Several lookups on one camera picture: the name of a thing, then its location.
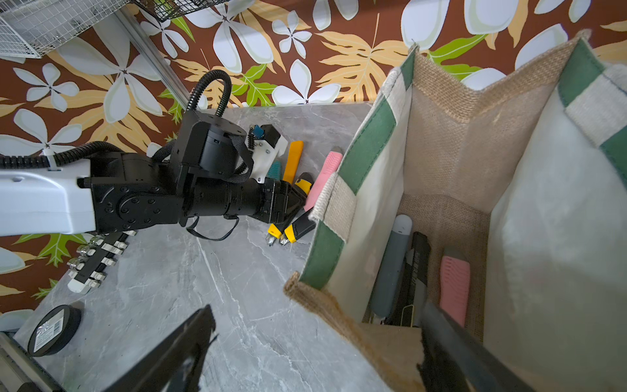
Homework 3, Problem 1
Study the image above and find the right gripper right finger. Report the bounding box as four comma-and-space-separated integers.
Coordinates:
416, 302, 532, 391

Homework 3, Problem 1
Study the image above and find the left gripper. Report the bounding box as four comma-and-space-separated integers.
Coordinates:
171, 110, 302, 224

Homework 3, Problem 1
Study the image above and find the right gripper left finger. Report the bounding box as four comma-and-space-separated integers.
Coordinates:
107, 305, 217, 391

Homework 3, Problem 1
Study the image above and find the pink art knife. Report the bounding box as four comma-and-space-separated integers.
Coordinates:
439, 247, 471, 327
304, 146, 343, 212

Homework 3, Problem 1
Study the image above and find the grey art knife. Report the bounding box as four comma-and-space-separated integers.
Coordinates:
370, 214, 412, 324

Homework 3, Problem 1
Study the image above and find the green burlap christmas pouch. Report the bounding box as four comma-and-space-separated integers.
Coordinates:
284, 31, 626, 391

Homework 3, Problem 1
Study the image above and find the black metal utility knife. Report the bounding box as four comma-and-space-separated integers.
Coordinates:
385, 231, 431, 328

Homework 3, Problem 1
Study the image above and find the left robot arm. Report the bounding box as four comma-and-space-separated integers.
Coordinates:
1, 70, 306, 236

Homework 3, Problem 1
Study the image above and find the teal art knife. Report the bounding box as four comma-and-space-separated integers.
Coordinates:
266, 160, 282, 180

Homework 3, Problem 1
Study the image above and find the orange art knife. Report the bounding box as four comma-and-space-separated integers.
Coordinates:
282, 140, 305, 184

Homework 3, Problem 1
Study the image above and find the pink art knife upright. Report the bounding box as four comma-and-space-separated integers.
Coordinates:
304, 146, 343, 212

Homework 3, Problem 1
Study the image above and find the black tape roll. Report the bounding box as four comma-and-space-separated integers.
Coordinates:
27, 305, 83, 358

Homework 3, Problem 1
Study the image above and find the socket set rail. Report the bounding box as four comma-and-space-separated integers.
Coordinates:
67, 230, 137, 294

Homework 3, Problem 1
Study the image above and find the black wire basket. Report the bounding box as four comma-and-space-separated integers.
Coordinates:
130, 0, 227, 22

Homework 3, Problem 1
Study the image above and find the white wire basket left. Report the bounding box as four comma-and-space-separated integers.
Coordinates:
1, 0, 128, 59

